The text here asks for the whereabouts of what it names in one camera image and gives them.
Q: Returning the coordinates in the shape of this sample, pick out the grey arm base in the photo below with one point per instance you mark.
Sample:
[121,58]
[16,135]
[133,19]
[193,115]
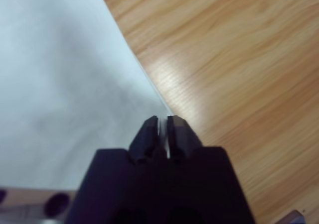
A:
[296,219]

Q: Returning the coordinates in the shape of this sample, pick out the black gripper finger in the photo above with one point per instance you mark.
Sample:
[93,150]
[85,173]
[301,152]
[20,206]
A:
[183,139]
[144,139]

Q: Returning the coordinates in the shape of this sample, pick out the white t-shirt with black logo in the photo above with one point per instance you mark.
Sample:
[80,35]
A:
[62,84]

